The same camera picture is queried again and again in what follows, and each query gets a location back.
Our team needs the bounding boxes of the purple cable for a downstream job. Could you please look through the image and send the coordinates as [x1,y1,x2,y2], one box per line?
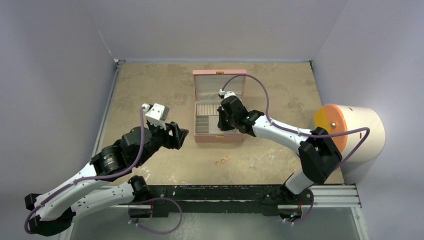
[221,73,371,170]
[128,197,184,235]
[283,187,314,226]
[23,105,147,235]

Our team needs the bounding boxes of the pink jewelry box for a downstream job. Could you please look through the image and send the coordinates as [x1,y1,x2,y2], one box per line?
[192,69,247,144]

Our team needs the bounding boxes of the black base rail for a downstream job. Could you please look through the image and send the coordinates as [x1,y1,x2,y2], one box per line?
[130,184,314,221]

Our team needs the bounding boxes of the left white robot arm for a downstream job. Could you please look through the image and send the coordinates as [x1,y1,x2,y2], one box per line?
[24,121,189,237]

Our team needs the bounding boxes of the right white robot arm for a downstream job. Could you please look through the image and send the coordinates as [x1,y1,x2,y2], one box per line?
[218,95,342,204]

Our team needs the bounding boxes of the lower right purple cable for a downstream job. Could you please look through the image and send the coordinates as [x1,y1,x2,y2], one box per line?
[283,187,314,226]

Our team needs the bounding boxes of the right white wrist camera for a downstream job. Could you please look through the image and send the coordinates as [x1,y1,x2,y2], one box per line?
[218,89,236,99]

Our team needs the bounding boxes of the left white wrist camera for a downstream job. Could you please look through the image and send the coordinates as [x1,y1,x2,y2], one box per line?
[141,103,170,130]

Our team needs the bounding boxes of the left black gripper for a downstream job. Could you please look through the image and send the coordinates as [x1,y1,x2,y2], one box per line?
[136,119,188,166]

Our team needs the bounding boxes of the white cylinder orange lid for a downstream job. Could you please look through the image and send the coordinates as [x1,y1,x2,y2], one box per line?
[309,104,386,163]

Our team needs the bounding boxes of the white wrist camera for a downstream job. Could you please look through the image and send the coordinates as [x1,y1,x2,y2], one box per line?
[218,89,236,99]
[141,103,170,130]

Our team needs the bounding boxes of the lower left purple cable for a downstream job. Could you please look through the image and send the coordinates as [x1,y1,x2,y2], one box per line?
[128,197,184,235]

